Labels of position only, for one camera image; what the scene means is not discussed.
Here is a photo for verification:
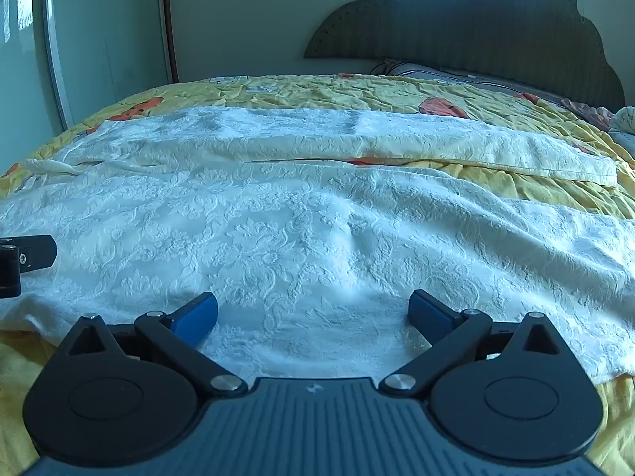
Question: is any white textured blanket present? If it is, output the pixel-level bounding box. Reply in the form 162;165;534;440
0;106;635;386

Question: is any white printed cloth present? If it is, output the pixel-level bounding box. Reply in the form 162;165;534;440
608;106;635;147

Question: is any grey patterned pillow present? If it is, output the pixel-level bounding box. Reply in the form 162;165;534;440
369;59;566;105

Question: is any pink patterned cloth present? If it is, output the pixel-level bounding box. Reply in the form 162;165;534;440
560;98;616;127

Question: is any glass sliding door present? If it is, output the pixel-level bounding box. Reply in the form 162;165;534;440
0;0;179;132

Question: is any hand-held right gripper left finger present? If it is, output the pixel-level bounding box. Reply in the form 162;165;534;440
68;292;249;398

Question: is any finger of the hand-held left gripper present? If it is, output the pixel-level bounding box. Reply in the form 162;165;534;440
0;234;57;299

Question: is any dark scalloped headboard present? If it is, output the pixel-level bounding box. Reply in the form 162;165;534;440
304;0;626;112

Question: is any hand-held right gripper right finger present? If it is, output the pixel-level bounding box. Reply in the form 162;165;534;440
379;289;564;398

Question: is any yellow carrot print quilt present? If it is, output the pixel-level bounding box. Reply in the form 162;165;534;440
0;73;635;476

